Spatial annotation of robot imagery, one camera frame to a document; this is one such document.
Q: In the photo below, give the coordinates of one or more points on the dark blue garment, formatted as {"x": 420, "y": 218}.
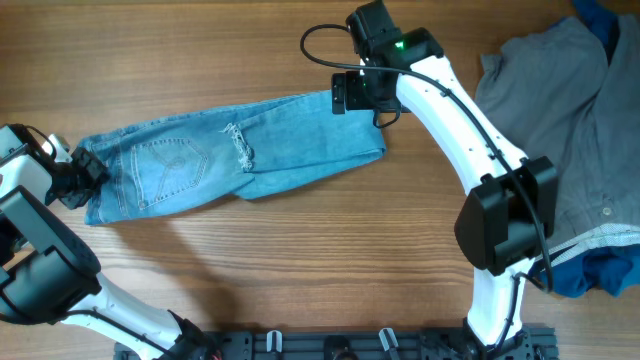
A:
{"x": 595, "y": 270}

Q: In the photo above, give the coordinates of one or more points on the grey garment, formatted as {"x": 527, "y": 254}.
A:
{"x": 557, "y": 94}

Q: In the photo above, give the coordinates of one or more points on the light blue denim jeans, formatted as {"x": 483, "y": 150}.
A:
{"x": 180, "y": 162}

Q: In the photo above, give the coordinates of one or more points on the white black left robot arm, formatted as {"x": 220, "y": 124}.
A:
{"x": 49, "y": 275}

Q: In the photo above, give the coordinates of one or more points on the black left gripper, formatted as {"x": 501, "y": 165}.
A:
{"x": 86, "y": 175}

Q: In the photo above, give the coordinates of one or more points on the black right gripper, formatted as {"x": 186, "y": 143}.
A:
{"x": 339, "y": 93}

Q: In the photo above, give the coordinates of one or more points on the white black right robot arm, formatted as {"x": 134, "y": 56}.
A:
{"x": 507, "y": 216}

